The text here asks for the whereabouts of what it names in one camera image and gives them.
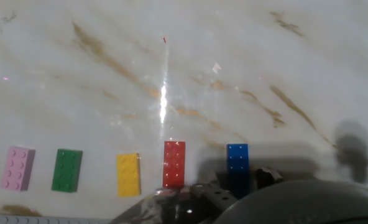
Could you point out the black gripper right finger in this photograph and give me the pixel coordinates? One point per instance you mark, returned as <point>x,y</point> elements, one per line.
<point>268,176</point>

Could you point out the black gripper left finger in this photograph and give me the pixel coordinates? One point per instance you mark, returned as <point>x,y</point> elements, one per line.
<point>213,196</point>

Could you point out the blue long Lego brick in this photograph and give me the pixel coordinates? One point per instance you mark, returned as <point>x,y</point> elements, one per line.
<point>238,165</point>

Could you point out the red long Lego brick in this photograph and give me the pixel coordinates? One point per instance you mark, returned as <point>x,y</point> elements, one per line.
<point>174,165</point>

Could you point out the yellow Lego brick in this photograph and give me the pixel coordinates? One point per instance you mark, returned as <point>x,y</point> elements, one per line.
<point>128,175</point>

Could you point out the green Lego brick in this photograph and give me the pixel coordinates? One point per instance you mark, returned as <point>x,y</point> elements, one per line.
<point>66,170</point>

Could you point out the grey Lego baseplate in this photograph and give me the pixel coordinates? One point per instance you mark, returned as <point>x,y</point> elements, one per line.
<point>47,219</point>

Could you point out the light pink Lego brick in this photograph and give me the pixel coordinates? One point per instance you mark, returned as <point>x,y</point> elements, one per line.
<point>17,168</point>

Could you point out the white marble pattern board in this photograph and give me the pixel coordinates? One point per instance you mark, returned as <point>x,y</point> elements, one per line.
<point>78,93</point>

